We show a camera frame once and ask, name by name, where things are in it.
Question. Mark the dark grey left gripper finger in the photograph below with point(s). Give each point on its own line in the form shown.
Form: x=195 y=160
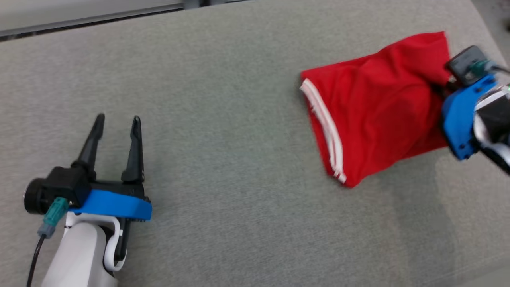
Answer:
x=92 y=143
x=136 y=159

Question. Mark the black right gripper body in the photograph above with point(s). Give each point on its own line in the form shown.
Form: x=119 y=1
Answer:
x=496 y=117

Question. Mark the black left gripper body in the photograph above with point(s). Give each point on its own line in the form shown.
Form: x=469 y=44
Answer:
x=123 y=188

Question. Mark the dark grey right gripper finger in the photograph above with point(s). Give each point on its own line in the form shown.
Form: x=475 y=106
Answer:
x=448 y=87

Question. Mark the red garment white striped trim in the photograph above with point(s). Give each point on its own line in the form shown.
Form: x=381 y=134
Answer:
x=378 y=107

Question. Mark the grey fabric padded surface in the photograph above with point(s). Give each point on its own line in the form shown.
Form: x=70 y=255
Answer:
x=223 y=139

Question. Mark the blue left camera mount bracket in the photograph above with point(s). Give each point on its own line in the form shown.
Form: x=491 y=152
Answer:
x=115 y=205

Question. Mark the blue camera mount bracket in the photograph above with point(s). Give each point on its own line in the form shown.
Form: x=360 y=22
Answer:
x=458 y=119
x=115 y=205

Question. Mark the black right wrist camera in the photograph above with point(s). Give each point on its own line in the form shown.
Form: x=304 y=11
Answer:
x=464 y=63

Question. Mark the blue right camera mount bracket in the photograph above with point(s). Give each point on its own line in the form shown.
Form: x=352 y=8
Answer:
x=458 y=119

